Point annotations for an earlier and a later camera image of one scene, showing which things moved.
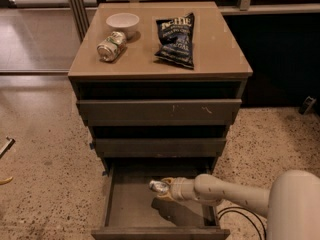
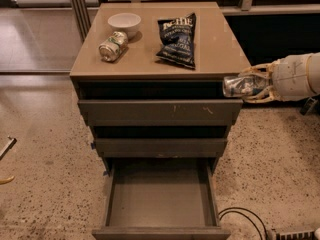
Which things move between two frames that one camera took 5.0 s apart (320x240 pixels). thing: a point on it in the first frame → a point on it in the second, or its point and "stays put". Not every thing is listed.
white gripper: x=182 y=188 → x=289 y=78
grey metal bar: x=8 y=146 stays put
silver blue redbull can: x=158 y=186 → x=239 y=86
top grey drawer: x=203 y=112 stays put
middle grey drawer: x=160 y=147 stays put
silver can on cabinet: x=112 y=46 stays put
